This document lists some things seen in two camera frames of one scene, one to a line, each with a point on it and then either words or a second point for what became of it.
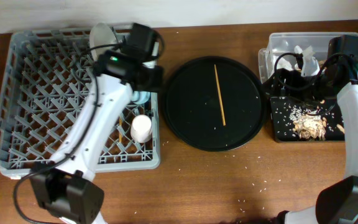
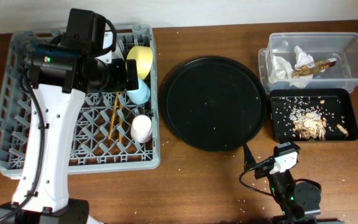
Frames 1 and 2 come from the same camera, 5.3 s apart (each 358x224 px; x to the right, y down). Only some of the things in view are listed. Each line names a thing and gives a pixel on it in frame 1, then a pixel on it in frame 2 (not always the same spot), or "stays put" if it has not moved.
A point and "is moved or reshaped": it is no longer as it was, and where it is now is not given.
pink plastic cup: [141, 129] stays put
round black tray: [191, 104] stays put
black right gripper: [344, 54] → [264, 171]
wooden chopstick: [120, 134] stays put
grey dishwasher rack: [44, 81] stays put
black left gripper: [153, 81] → [120, 83]
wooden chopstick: [220, 95] is moved or reshaped
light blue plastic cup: [140, 97] stays put
